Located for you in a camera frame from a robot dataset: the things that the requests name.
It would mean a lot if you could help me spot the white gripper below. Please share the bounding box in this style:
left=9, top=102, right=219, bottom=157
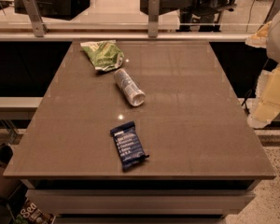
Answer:
left=245, top=12, right=280, bottom=129

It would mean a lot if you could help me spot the silver redbull can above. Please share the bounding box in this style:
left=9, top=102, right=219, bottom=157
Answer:
left=114, top=68, right=146, bottom=106

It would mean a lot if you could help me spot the blue snack bar wrapper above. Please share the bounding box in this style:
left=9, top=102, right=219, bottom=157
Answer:
left=110, top=121, right=148, bottom=170

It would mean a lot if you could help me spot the green chip bag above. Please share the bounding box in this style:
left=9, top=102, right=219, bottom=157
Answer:
left=80, top=40, right=124, bottom=72

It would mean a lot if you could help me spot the magazine on lower left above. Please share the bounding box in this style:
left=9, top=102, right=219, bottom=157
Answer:
left=13, top=200, right=56, bottom=224

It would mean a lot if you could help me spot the brown bin lower left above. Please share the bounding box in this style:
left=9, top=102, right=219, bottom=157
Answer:
left=0, top=143, right=21, bottom=202

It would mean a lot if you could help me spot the black cable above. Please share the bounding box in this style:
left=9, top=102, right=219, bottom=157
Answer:
left=241, top=59, right=270, bottom=115

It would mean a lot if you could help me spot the right metal railing bracket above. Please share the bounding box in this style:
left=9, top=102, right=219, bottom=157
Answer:
left=264, top=0, right=280, bottom=23

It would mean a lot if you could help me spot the metal railing bracket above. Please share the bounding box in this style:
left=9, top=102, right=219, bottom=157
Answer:
left=22, top=0, right=48, bottom=37
left=264, top=0, right=280, bottom=23
left=147, top=0, right=160, bottom=37

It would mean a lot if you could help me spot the middle metal railing bracket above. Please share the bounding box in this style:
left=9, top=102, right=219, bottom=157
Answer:
left=147, top=0, right=160, bottom=37

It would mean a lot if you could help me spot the left metal railing bracket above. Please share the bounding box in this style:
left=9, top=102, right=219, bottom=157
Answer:
left=22, top=0, right=48, bottom=37

